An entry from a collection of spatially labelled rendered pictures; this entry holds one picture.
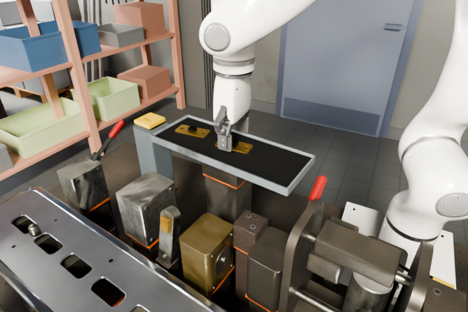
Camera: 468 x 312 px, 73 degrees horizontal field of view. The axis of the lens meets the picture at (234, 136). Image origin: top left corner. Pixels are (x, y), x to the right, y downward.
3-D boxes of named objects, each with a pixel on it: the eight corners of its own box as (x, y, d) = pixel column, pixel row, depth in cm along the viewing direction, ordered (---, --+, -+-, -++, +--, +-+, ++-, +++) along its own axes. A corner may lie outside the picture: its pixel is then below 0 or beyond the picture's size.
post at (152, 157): (151, 241, 108) (130, 127, 86) (167, 227, 114) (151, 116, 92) (167, 251, 105) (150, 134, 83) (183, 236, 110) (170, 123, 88)
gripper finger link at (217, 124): (229, 95, 67) (230, 118, 70) (212, 111, 61) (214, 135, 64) (234, 95, 66) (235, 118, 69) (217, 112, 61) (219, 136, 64)
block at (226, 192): (208, 277, 96) (200, 152, 74) (223, 259, 102) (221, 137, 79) (236, 294, 91) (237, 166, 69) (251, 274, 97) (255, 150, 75)
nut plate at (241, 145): (214, 145, 74) (214, 141, 73) (221, 138, 77) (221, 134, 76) (247, 154, 71) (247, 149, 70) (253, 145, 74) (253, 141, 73)
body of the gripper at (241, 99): (228, 57, 70) (228, 104, 75) (205, 71, 62) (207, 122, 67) (260, 61, 67) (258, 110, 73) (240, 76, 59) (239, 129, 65)
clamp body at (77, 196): (87, 264, 100) (55, 170, 82) (118, 240, 109) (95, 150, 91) (102, 276, 97) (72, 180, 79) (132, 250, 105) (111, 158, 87)
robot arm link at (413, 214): (431, 207, 82) (465, 129, 69) (458, 271, 67) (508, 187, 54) (381, 202, 85) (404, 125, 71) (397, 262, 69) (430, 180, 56)
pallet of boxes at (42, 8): (98, 86, 430) (78, -3, 375) (48, 106, 373) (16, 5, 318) (44, 73, 474) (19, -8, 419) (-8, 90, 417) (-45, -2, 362)
